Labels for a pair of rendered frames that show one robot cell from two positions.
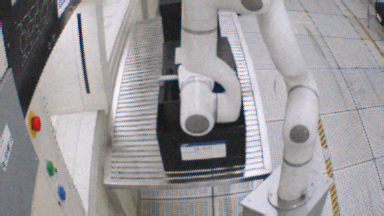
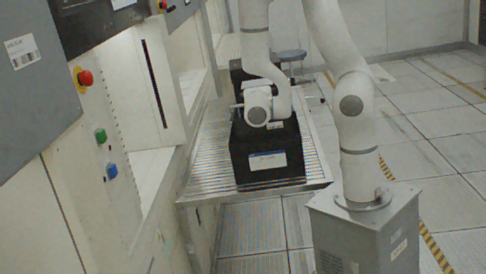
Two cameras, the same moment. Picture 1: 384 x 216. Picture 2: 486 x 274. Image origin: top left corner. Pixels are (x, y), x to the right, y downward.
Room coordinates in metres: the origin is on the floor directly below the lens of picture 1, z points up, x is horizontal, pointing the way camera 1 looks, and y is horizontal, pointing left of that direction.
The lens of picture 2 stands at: (-0.25, 0.00, 1.55)
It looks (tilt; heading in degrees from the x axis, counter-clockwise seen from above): 23 degrees down; 3
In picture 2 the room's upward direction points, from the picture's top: 10 degrees counter-clockwise
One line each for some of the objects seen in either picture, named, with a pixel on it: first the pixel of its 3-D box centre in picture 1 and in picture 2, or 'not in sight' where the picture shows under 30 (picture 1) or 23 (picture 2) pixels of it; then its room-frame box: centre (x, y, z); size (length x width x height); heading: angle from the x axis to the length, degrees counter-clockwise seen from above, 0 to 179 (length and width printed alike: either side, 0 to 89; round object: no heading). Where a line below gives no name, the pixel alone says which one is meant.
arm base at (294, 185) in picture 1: (295, 174); (360, 172); (1.02, -0.31, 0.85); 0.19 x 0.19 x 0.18
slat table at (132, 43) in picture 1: (192, 145); (265, 192); (1.82, 0.02, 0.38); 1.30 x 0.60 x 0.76; 177
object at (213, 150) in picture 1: (202, 124); (266, 146); (1.37, -0.03, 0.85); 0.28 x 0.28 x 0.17; 86
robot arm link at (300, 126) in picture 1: (301, 131); (355, 114); (0.99, -0.30, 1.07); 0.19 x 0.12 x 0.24; 160
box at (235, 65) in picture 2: (188, 10); (256, 81); (2.24, -0.04, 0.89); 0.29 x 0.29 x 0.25; 1
